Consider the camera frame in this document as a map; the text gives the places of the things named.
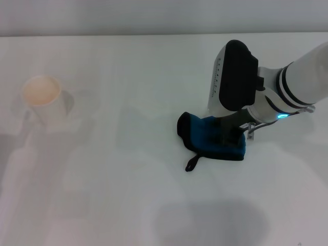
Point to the white paper cup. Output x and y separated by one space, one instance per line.
51 112

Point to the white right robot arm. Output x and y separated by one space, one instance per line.
299 79

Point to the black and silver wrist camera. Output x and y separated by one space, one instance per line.
235 77

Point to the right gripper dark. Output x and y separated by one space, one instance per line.
235 121

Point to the silver round connector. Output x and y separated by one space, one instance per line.
310 109

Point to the blue rag with black trim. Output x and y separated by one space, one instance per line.
197 130

